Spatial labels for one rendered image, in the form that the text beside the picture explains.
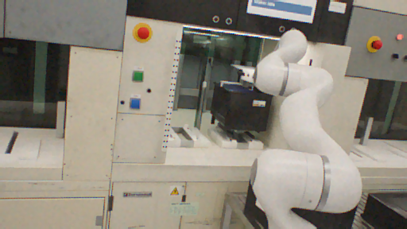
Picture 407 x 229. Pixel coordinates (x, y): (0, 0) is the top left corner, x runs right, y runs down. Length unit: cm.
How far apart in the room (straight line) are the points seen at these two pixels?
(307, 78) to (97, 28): 69
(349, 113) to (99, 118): 105
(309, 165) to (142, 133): 78
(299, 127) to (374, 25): 92
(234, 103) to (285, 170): 96
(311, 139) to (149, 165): 74
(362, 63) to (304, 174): 102
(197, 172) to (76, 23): 71
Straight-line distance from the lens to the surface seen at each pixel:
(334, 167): 85
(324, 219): 137
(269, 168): 82
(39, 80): 184
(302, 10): 159
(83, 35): 135
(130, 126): 144
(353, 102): 181
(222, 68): 245
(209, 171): 158
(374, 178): 204
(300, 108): 100
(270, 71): 113
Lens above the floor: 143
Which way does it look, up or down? 14 degrees down
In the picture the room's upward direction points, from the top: 9 degrees clockwise
